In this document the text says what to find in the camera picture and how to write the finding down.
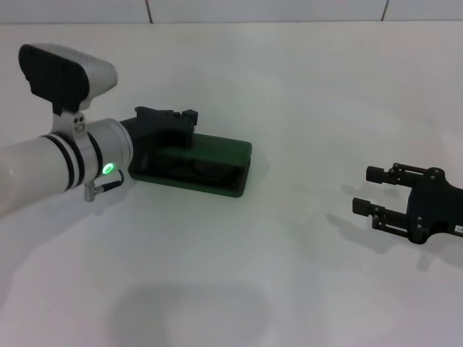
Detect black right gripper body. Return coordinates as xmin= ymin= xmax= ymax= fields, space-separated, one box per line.
xmin=406 ymin=166 xmax=463 ymax=247

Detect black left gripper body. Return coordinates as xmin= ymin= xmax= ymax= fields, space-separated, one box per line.
xmin=119 ymin=106 xmax=186 ymax=153

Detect green glasses case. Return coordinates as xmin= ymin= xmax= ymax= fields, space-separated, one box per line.
xmin=128 ymin=132 xmax=253 ymax=199

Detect black glasses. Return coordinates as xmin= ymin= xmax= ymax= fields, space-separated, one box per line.
xmin=151 ymin=157 xmax=238 ymax=181

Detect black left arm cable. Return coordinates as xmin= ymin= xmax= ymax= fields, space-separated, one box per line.
xmin=84 ymin=168 xmax=126 ymax=204

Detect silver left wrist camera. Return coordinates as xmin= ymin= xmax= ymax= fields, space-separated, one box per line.
xmin=18 ymin=43 xmax=119 ymax=119

